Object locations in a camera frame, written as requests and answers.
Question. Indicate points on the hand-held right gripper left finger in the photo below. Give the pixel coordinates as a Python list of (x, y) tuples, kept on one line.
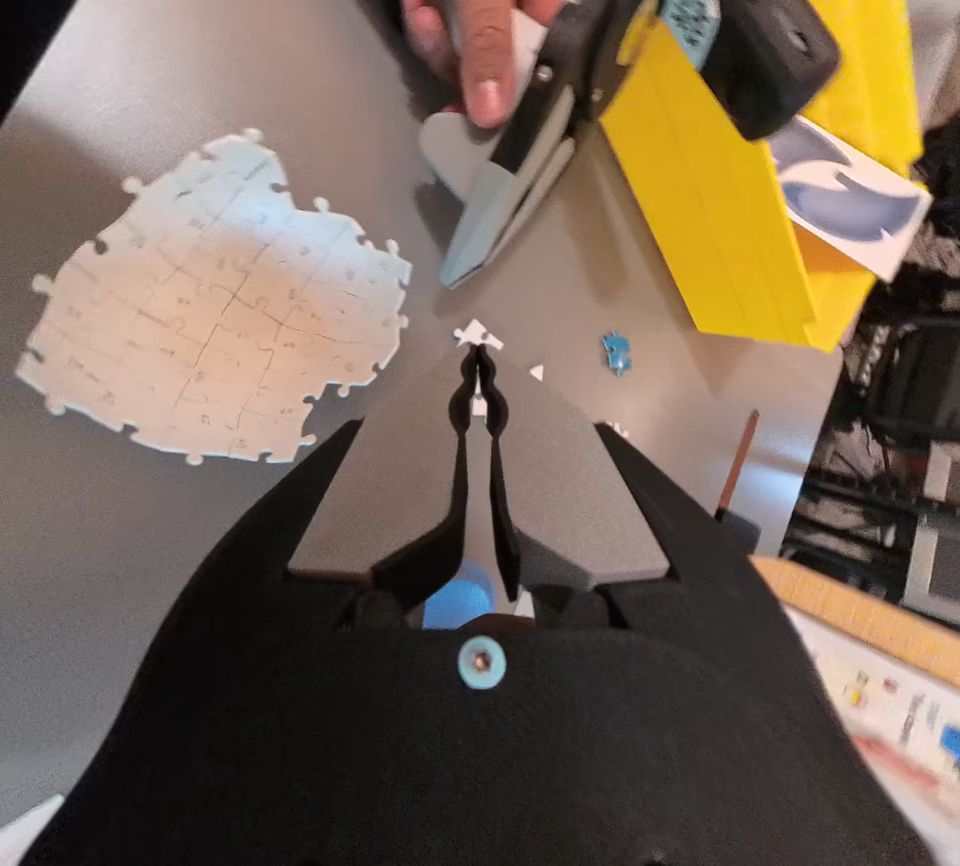
[(390, 498)]

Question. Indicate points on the blue white card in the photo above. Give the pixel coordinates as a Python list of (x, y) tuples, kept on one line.
[(840, 205)]

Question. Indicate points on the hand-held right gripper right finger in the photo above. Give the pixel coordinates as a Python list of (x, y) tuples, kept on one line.
[(570, 498)]

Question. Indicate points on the blue puzzle piece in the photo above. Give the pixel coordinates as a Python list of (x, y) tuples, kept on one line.
[(616, 353)]

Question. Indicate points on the brown wooden table inlay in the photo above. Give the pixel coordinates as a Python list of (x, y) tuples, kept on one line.
[(739, 461)]

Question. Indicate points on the blue bowl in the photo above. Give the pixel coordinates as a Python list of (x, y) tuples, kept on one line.
[(457, 603)]

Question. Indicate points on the beige board edge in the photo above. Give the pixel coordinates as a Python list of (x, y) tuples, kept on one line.
[(862, 618)]

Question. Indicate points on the yellow plastic bin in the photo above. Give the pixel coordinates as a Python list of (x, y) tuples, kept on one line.
[(712, 205)]

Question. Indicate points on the partly built puzzle ball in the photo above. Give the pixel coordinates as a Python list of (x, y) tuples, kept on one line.
[(210, 311)]

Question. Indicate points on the white printed sheet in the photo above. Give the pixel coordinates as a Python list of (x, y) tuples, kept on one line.
[(892, 731)]

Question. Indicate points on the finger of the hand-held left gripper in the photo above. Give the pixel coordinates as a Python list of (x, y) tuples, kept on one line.
[(472, 228), (536, 168)]

